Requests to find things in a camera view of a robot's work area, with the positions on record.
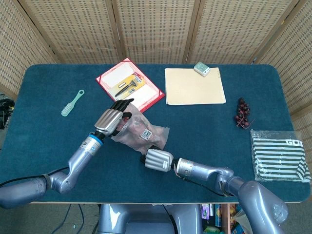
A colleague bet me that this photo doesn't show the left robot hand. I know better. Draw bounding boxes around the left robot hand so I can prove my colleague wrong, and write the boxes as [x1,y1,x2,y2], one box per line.
[94,98,135,141]

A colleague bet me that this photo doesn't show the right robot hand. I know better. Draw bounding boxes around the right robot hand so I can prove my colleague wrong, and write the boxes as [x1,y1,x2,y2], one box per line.
[139,145,174,173]

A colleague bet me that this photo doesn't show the transparent plastic bag with clothing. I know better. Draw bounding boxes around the transparent plastic bag with clothing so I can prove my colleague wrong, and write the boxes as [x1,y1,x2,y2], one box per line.
[111,103,170,156]

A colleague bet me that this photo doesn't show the striped cloth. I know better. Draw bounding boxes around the striped cloth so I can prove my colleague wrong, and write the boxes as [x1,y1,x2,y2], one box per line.
[250,129,312,183]

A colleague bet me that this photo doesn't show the green plastic brush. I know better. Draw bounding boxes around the green plastic brush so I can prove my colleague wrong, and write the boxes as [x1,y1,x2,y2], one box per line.
[60,89,85,117]

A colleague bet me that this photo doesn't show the razor on yellow blister card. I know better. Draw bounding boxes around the razor on yellow blister card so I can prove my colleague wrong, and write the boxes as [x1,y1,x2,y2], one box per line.
[114,72,147,96]

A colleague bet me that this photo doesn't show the blue felt table cover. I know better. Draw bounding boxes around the blue felt table cover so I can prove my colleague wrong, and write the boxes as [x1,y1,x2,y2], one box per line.
[0,63,305,204]

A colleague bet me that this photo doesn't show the red certificate folder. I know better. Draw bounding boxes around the red certificate folder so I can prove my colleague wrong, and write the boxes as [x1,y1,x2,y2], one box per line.
[96,57,166,114]

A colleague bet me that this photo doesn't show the grey robot torso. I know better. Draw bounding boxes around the grey robot torso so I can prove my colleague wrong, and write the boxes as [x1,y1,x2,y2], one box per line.
[97,203,203,234]

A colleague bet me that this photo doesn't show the beige spiral notebook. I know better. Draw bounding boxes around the beige spiral notebook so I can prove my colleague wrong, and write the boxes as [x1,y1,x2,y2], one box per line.
[164,67,227,106]

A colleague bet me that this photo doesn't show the wooden shelf with colourful packages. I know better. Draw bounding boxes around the wooden shelf with colourful packages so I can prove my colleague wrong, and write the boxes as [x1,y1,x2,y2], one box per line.
[201,203,252,234]

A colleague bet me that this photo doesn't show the dark red grape bunch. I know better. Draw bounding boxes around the dark red grape bunch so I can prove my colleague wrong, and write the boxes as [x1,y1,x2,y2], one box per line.
[234,97,255,130]

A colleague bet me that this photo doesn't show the small white green box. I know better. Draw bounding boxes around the small white green box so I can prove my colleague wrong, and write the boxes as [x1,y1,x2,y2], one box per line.
[194,61,211,78]

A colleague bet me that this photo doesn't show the woven wicker folding screen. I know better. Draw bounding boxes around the woven wicker folding screen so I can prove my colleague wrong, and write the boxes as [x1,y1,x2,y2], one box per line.
[0,0,312,137]

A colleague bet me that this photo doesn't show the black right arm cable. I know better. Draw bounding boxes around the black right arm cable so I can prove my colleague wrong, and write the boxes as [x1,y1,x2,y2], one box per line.
[182,177,227,197]

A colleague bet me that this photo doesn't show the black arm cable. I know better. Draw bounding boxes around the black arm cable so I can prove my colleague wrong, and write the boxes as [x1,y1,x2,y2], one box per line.
[0,166,70,188]
[182,177,227,197]

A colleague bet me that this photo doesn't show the tangled floor cables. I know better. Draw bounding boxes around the tangled floor cables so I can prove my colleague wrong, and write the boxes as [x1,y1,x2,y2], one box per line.
[0,94,15,130]

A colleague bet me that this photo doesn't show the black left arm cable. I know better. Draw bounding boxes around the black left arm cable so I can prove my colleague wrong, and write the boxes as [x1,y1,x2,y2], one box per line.
[0,166,70,188]

